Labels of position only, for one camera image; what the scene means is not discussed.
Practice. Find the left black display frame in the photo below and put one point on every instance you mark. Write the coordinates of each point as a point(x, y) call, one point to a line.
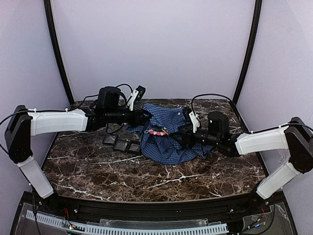
point(110, 139)

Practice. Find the black display frame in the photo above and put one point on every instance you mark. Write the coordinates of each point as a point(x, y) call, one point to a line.
point(121, 145)
point(134, 148)
point(110, 139)

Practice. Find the right black display frame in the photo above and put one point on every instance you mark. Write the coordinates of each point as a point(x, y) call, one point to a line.
point(134, 148)

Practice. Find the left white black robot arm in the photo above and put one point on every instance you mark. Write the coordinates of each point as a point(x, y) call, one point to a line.
point(111, 106)

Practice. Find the blue checkered shirt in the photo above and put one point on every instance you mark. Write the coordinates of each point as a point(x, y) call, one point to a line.
point(164, 149)

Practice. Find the middle black display frame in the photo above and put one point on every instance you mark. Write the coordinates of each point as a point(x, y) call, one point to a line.
point(121, 145)

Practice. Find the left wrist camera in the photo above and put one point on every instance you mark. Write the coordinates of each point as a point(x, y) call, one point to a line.
point(135, 96)

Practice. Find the black frame post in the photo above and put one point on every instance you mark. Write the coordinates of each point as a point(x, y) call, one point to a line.
point(56, 50)
point(249, 50)

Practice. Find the right black frame post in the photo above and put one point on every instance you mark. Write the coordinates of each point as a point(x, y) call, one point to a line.
point(249, 50)

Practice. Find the black aluminium front rail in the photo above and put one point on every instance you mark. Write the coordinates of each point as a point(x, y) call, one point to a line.
point(228, 209)

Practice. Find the left black frame post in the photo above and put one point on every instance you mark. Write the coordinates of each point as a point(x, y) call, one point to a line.
point(56, 50)

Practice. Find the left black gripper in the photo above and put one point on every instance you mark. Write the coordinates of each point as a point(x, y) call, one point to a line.
point(133, 116)

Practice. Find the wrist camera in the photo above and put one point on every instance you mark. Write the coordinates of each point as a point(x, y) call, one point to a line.
point(135, 96)
point(192, 117)

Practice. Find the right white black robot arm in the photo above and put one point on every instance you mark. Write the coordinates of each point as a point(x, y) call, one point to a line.
point(293, 136)

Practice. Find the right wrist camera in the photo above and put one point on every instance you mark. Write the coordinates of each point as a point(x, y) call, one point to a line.
point(192, 117)

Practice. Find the white slotted cable duct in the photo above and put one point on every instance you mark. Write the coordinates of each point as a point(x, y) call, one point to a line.
point(120, 227)

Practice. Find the pink flower brooch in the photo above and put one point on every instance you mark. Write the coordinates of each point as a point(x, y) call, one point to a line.
point(157, 133)

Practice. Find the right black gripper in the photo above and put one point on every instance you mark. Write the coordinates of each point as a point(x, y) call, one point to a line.
point(190, 133)

